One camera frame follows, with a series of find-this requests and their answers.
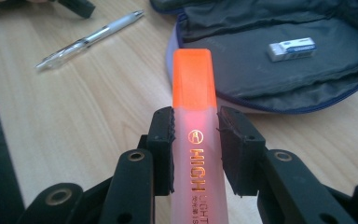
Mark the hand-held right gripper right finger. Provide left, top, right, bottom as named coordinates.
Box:
left=216, top=105, right=357, bottom=224

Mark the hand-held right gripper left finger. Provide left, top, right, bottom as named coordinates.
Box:
left=99, top=106, right=176, bottom=224

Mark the orange highlighter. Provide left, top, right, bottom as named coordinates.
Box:
left=171, top=48, right=230, bottom=224

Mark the grey pencil case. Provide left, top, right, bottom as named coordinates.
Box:
left=149, top=0, right=358, bottom=115

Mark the white eraser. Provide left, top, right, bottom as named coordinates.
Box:
left=267, top=36, right=318, bottom=63

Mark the clear white pen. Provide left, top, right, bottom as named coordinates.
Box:
left=34, top=9, right=145, bottom=71

